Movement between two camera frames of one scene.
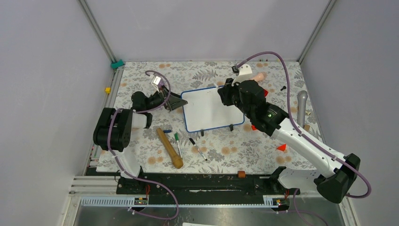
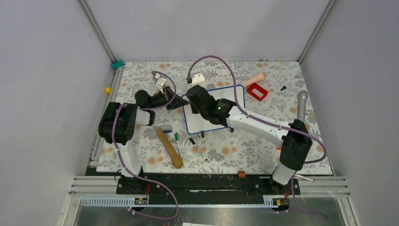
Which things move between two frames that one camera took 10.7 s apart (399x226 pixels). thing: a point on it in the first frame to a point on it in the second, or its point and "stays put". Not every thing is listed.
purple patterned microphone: x=161 y=84 stays put
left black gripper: x=172 y=100 stays put
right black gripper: x=225 y=92 to x=194 y=109
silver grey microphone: x=302 y=96 stays put
